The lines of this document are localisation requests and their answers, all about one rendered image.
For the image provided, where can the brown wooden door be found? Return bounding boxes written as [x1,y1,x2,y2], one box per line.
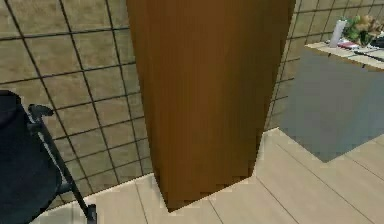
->
[125,0,297,213]

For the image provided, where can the grey counter with wooden top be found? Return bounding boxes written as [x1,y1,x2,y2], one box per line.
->
[279,41,384,164]

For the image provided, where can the pink flat book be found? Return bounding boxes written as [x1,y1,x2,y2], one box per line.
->
[337,41,361,50]

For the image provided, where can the black long knife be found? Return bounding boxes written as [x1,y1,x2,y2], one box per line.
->
[353,50,384,63]

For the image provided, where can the green leafy house plant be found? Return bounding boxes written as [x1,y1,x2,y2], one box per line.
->
[343,14,384,47]

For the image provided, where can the black rounded object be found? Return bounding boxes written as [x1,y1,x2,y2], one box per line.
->
[370,36,384,49]

